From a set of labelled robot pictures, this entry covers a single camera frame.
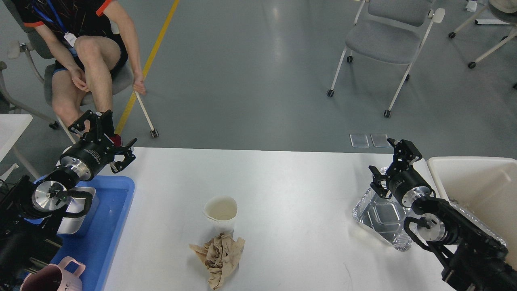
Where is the grey office chair right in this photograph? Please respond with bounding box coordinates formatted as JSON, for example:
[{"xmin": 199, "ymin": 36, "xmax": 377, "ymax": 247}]
[{"xmin": 326, "ymin": 0, "xmax": 446, "ymax": 118}]

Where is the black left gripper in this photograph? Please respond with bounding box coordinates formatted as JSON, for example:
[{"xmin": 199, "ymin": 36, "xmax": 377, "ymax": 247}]
[{"xmin": 60, "ymin": 110, "xmax": 137, "ymax": 181}]

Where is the floor outlet cover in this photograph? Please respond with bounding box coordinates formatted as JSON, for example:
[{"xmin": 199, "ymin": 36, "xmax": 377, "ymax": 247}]
[
  {"xmin": 370, "ymin": 134, "xmax": 391, "ymax": 148},
  {"xmin": 349, "ymin": 134, "xmax": 370, "ymax": 148}
]

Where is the white plastic bin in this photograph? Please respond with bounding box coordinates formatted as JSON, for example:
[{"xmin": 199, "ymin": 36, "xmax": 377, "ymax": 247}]
[{"xmin": 428, "ymin": 156, "xmax": 517, "ymax": 268}]

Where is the stainless steel tray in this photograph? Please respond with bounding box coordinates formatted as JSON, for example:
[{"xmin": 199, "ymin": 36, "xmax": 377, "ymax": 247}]
[{"xmin": 57, "ymin": 187, "xmax": 99, "ymax": 236}]

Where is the blue plastic tray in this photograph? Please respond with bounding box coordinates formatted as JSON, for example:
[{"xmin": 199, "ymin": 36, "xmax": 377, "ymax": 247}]
[{"xmin": 24, "ymin": 175, "xmax": 135, "ymax": 291}]

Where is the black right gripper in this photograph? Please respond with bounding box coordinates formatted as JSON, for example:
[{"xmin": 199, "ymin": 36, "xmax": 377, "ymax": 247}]
[{"xmin": 368, "ymin": 138, "xmax": 434, "ymax": 209}]

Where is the white paper cup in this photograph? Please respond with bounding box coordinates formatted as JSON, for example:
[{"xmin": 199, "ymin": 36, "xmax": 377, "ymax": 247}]
[{"xmin": 203, "ymin": 195, "xmax": 238, "ymax": 234}]

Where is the aluminium foil tray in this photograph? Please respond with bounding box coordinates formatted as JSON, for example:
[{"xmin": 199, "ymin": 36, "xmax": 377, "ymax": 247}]
[{"xmin": 351, "ymin": 187, "xmax": 414, "ymax": 252}]

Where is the white chair far right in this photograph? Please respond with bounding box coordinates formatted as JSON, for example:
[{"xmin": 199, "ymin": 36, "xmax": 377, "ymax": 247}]
[{"xmin": 448, "ymin": 0, "xmax": 517, "ymax": 90}]

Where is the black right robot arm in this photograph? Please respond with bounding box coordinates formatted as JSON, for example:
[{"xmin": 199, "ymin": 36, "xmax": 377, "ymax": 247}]
[{"xmin": 369, "ymin": 138, "xmax": 517, "ymax": 291}]

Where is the grey office chair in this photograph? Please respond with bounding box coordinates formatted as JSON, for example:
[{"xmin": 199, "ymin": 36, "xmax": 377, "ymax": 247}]
[
  {"xmin": 326, "ymin": 0, "xmax": 446, "ymax": 118},
  {"xmin": 4, "ymin": 0, "xmax": 138, "ymax": 135}
]

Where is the pink plastic mug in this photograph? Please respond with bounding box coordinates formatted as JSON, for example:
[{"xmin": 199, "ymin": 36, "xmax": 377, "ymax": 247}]
[{"xmin": 20, "ymin": 256, "xmax": 86, "ymax": 291}]

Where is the floor outlet cover left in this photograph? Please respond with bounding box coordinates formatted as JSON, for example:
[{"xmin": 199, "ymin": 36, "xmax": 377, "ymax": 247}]
[{"xmin": 349, "ymin": 134, "xmax": 370, "ymax": 148}]

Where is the floor outlet cover right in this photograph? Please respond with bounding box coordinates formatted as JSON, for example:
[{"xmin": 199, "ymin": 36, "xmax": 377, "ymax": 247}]
[{"xmin": 370, "ymin": 134, "xmax": 391, "ymax": 148}]

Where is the white side table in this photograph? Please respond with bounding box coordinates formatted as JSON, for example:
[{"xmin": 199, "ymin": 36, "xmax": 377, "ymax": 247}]
[{"xmin": 0, "ymin": 114, "xmax": 41, "ymax": 180}]

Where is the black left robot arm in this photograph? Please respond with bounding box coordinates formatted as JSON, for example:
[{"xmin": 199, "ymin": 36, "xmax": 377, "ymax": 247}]
[{"xmin": 0, "ymin": 110, "xmax": 137, "ymax": 291}]

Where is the grey office chair left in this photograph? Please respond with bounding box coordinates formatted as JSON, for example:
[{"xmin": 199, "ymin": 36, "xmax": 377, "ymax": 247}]
[{"xmin": 4, "ymin": 0, "xmax": 138, "ymax": 135}]

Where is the crumpled brown paper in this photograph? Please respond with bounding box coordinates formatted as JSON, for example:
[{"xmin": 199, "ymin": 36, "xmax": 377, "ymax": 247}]
[{"xmin": 189, "ymin": 233, "xmax": 246, "ymax": 290}]

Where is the person in patterned shirt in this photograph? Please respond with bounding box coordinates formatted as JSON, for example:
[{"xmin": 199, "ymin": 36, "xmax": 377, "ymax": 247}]
[{"xmin": 13, "ymin": 0, "xmax": 146, "ymax": 147}]

